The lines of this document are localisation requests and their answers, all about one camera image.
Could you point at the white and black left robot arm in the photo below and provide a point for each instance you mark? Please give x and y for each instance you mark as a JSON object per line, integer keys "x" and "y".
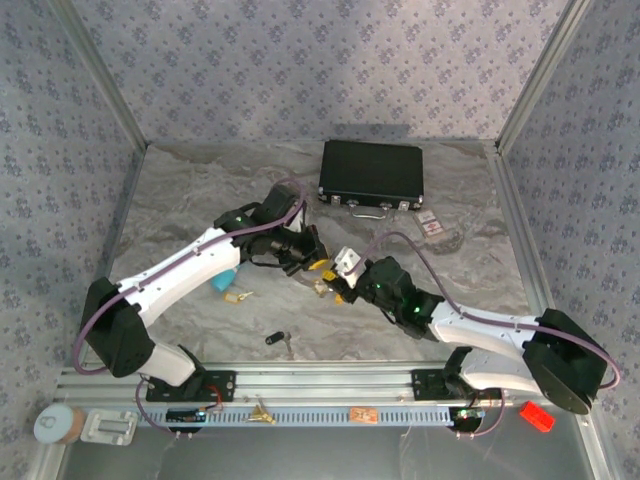
{"x": 190, "y": 265}

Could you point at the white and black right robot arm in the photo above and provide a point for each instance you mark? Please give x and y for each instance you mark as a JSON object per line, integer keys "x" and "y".
{"x": 480, "y": 325}

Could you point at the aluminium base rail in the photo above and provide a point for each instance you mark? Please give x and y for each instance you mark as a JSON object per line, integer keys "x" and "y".
{"x": 325, "y": 385}

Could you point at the key with black head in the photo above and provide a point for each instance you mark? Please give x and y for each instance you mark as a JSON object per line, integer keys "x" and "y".
{"x": 274, "y": 338}

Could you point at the aluminium side rail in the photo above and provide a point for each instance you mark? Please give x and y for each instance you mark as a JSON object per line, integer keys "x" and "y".
{"x": 116, "y": 240}
{"x": 517, "y": 225}

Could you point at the teal plastic tube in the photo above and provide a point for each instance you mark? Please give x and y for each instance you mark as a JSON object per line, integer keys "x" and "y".
{"x": 222, "y": 282}

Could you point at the left circuit board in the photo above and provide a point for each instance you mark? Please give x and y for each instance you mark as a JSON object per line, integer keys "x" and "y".
{"x": 187, "y": 415}

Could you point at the white plastic bracket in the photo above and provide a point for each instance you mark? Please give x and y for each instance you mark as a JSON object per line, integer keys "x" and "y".
{"x": 109, "y": 426}

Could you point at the right circuit board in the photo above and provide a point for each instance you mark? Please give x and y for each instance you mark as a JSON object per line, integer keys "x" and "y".
{"x": 467, "y": 416}

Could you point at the key with yellow tag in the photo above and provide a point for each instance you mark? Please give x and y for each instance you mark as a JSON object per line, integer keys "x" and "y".
{"x": 234, "y": 298}

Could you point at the aluminium frame post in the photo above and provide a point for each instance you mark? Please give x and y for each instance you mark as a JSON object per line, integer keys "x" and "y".
{"x": 540, "y": 75}
{"x": 102, "y": 75}

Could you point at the orange patterned tag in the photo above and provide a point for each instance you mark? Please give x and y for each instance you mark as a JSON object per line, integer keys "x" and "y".
{"x": 363, "y": 414}

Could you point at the tape roll with blue cap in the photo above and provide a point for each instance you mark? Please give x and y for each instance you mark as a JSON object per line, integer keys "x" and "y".
{"x": 55, "y": 425}

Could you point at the red plastic block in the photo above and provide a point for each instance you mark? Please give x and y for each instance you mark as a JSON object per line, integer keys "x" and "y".
{"x": 536, "y": 416}

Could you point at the small brass clip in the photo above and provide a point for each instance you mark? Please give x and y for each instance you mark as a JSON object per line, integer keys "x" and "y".
{"x": 259, "y": 414}

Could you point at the circuit board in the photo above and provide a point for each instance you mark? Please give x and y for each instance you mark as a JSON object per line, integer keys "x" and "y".
{"x": 187, "y": 415}
{"x": 467, "y": 416}

